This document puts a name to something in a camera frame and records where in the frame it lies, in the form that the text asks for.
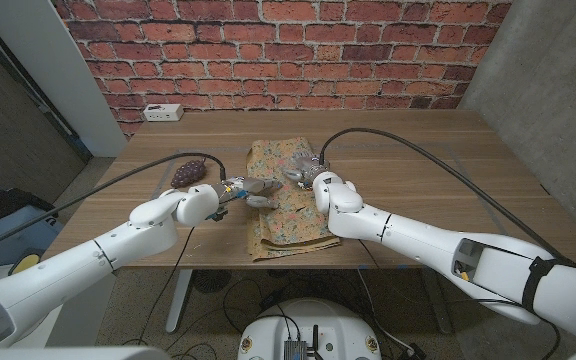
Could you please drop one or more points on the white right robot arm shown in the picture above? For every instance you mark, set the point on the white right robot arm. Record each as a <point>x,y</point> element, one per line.
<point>443,245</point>

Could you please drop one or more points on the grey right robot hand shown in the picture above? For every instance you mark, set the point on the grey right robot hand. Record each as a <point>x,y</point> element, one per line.
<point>308,167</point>

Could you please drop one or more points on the tan floral cloth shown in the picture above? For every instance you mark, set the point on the tan floral cloth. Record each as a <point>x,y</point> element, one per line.
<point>293,220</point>

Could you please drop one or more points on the grey table leg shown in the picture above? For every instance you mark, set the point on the grey table leg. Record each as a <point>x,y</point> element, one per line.
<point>438,305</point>

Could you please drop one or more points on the white table leg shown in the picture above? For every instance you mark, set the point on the white table leg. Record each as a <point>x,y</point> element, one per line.
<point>179,300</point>

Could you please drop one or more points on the black round floor fan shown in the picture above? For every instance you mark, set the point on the black round floor fan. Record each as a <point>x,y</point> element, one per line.
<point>210,281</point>

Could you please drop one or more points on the black floor plug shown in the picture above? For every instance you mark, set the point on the black floor plug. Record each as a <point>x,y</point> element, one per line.
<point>413,352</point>

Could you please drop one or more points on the red brick print backdrop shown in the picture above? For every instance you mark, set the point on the red brick print backdrop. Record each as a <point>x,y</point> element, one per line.
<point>268,50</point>

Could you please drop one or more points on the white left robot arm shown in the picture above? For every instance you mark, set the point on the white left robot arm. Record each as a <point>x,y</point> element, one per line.
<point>93,260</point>

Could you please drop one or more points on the white power strip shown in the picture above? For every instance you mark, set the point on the white power strip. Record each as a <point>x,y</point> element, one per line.
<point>163,112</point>

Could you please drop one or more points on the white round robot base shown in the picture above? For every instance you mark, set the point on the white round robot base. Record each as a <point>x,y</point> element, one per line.
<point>333,325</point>

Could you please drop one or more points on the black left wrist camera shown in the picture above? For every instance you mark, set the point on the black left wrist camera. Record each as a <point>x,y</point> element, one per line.
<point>217,216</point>

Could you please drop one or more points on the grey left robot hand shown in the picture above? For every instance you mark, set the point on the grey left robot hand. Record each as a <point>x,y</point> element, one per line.
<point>255,186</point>

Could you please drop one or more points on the black cloth bag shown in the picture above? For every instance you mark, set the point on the black cloth bag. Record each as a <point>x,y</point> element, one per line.
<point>3,205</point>

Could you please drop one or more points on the grey electronics box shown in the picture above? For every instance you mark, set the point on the grey electronics box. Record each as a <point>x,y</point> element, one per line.
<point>295,351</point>

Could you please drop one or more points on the black antenna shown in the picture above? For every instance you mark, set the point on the black antenna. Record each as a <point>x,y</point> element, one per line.
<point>315,340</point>

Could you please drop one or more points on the yellow black foam pad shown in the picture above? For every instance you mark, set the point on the yellow black foam pad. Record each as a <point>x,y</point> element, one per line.
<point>27,261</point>

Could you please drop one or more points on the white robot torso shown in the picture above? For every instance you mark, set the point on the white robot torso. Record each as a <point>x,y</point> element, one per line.
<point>68,354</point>

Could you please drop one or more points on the purple grape bunch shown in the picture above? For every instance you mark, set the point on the purple grape bunch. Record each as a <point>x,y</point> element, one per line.
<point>188,172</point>

